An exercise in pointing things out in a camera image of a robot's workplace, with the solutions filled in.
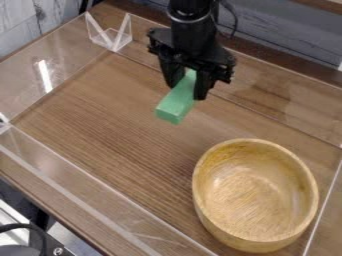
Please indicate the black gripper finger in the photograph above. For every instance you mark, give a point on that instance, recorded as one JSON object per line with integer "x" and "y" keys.
{"x": 204, "y": 83}
{"x": 172, "y": 71}

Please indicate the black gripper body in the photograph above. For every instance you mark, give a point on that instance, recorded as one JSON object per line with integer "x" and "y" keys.
{"x": 188, "y": 43}

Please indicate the green rectangular block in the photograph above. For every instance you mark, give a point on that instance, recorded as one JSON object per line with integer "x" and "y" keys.
{"x": 177, "y": 102}

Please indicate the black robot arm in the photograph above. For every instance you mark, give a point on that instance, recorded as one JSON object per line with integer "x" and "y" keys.
{"x": 191, "y": 6}

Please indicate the brown wooden bowl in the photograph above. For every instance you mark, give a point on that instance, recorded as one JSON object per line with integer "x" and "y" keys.
{"x": 255, "y": 194}

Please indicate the clear acrylic corner bracket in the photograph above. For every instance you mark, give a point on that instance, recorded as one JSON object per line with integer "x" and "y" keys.
{"x": 112, "y": 39}

